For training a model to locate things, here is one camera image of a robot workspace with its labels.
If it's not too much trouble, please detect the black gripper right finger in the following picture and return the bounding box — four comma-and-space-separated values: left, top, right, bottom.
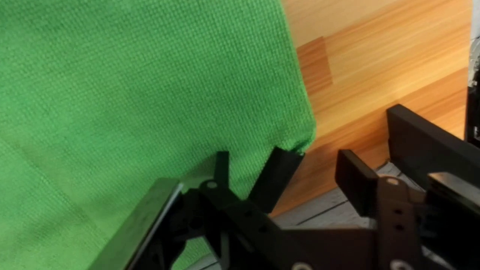
335, 104, 480, 270

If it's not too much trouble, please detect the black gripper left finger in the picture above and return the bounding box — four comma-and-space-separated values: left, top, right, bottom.
89, 145, 305, 270

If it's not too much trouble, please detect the green towel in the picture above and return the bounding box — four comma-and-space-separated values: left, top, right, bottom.
0, 0, 315, 270

